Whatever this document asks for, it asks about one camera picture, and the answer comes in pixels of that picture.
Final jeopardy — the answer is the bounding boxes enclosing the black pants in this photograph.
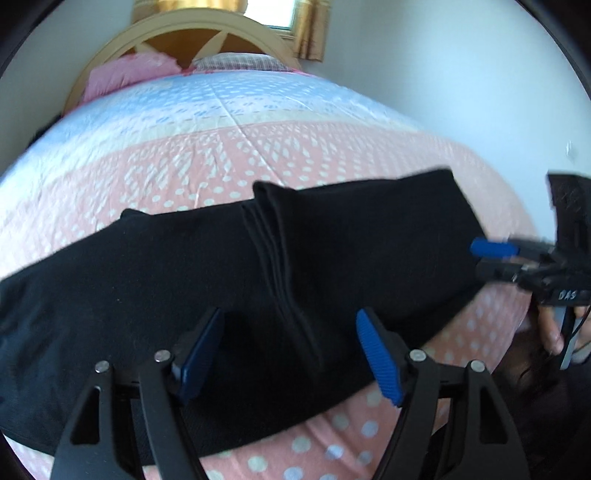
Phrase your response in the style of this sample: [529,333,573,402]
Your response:
[0,168,498,468]

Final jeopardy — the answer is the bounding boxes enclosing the narrow yellow curtain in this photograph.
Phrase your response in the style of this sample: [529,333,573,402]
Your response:
[294,0,332,62]

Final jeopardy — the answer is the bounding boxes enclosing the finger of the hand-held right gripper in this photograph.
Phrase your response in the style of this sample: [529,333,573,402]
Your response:
[470,236,557,260]
[475,258,548,291]

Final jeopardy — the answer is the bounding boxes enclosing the window behind headboard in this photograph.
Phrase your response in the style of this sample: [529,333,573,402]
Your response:
[241,0,297,32]

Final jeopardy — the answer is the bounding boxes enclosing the polka dot bed sheet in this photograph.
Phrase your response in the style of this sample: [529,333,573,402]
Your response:
[0,67,542,480]

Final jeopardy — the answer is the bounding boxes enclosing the striped pillow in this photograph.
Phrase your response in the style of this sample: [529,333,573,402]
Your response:
[191,52,297,75]

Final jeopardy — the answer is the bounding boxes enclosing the person's right hand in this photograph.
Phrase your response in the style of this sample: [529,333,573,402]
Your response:
[537,302,591,370]

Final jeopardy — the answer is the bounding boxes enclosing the wide yellow curtain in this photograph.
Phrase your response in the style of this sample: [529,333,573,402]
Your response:
[154,0,245,16]

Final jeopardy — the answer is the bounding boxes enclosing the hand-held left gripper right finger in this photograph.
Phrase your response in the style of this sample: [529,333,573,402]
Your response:
[356,308,529,480]

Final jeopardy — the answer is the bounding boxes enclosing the wooden bed headboard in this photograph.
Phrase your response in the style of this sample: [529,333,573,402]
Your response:
[62,9,304,114]

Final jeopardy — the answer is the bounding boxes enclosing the dark bag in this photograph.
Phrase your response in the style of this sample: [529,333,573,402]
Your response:
[25,111,64,149]

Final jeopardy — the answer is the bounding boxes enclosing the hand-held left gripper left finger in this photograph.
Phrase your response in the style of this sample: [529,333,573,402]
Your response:
[50,307,225,480]

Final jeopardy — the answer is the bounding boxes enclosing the pink pillow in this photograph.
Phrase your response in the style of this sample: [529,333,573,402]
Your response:
[82,52,182,103]

